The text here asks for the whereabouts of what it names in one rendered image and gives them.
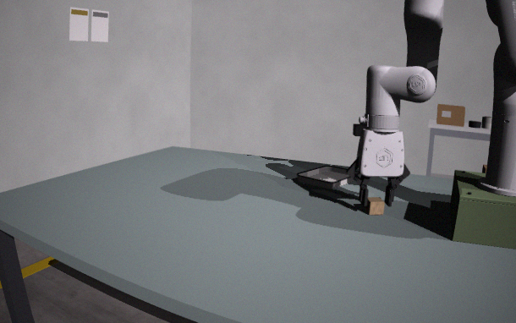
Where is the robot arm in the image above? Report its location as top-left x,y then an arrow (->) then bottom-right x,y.
353,0 -> 516,197

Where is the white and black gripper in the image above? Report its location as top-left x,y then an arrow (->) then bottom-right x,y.
346,126 -> 410,207

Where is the small tan wooden block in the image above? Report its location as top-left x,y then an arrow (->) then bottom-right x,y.
365,197 -> 385,215

